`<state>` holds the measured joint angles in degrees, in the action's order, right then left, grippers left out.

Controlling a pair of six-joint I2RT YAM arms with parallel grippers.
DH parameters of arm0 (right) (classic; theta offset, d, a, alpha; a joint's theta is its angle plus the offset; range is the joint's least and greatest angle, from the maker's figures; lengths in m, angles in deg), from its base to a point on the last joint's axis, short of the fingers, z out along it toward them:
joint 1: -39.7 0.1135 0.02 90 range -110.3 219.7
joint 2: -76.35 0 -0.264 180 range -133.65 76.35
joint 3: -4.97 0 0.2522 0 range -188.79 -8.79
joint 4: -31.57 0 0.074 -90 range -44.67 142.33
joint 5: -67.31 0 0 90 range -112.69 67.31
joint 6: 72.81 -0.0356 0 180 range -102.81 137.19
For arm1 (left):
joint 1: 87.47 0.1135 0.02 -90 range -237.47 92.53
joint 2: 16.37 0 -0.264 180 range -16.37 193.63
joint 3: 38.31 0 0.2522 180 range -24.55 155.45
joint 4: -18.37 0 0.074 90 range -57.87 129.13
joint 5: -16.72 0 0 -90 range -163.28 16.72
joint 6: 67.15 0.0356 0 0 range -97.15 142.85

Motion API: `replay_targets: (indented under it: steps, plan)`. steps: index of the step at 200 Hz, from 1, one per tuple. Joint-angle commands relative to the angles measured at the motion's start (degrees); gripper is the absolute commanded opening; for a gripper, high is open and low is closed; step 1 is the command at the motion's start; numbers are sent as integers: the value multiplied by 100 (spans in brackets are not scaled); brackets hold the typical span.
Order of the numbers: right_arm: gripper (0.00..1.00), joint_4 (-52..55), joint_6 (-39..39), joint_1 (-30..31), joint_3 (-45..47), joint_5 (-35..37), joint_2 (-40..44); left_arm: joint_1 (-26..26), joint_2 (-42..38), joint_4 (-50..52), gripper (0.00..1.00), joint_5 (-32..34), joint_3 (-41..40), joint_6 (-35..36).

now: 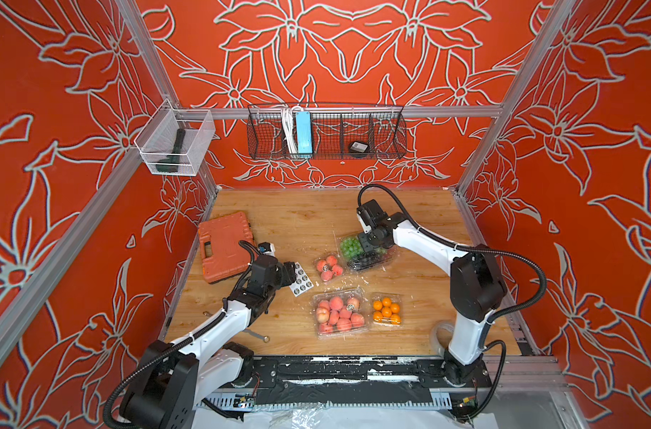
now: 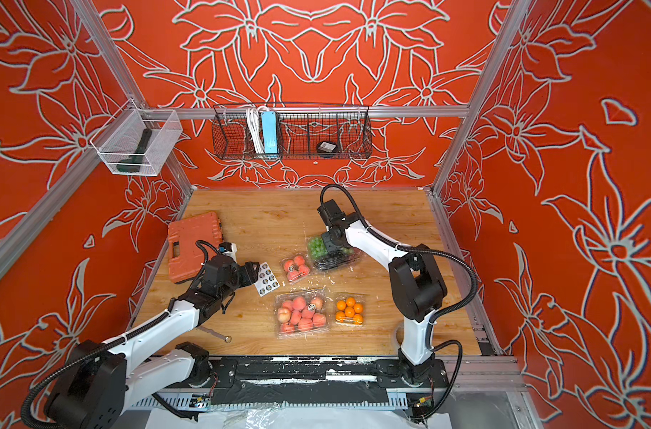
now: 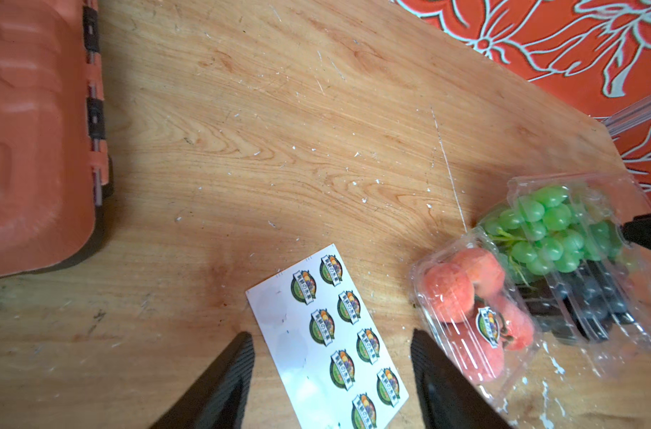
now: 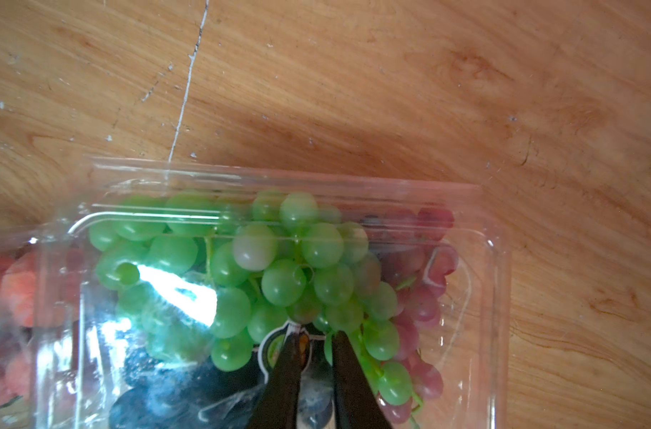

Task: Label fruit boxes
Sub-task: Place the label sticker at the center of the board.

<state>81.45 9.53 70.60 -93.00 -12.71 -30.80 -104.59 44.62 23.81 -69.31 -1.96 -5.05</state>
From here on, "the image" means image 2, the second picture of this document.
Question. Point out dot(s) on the small black device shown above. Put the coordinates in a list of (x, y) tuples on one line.
[(327, 148)]

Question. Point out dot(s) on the orange plastic tool case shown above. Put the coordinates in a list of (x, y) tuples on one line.
[(185, 257)]

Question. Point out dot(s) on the clear acrylic wall bin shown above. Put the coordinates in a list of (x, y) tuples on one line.
[(119, 135)]

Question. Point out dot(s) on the clear box of grapes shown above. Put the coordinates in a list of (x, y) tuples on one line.
[(328, 256)]

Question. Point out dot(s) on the fruit sticker sheet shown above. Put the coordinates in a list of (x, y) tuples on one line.
[(267, 281)]

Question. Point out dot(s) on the clear box large peaches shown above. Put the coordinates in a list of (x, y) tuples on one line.
[(302, 313)]

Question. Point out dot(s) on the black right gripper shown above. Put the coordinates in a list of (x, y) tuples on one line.
[(333, 244)]

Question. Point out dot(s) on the black wire wall basket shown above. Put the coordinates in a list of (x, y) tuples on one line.
[(237, 131)]

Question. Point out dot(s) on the small metal rod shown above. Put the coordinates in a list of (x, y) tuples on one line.
[(217, 335)]

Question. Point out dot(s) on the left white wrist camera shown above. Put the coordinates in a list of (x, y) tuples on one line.
[(228, 249)]

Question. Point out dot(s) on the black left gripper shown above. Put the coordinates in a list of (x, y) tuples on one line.
[(248, 273)]

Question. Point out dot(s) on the black tool in bin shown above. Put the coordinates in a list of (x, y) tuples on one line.
[(133, 163)]

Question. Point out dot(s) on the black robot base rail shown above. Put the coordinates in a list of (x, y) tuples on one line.
[(320, 381)]

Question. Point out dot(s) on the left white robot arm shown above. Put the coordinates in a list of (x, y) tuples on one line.
[(100, 381)]

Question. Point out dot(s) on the clear box of oranges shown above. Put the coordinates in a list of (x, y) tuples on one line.
[(349, 309)]

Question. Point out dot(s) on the light blue box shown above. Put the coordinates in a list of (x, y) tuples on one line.
[(270, 131)]

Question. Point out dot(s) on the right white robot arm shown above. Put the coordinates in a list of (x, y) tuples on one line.
[(417, 285)]

